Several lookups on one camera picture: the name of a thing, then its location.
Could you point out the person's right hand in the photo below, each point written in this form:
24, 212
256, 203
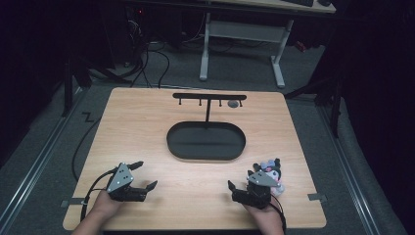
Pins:
264, 213

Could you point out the person's left hand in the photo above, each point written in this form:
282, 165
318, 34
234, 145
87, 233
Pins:
105, 205

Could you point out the grey round table grommet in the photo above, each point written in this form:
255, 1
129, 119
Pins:
233, 103

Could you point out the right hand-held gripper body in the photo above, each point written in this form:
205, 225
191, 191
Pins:
257, 192

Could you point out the black metal stand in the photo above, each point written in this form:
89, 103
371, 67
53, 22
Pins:
68, 88
335, 107

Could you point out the small red object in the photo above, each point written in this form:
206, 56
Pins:
300, 46

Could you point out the desk with white legs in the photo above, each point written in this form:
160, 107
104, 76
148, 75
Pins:
243, 31

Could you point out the black hook rack with oval tray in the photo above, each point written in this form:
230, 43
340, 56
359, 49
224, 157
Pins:
206, 141

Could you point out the black and purple plush toy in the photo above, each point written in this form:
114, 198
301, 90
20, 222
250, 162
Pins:
273, 173

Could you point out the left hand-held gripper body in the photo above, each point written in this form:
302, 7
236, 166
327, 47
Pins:
120, 178

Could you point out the grey tape strip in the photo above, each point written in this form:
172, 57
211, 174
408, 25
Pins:
70, 202
317, 197

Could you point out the metal floor rail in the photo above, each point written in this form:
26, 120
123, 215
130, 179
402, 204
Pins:
39, 163
349, 169

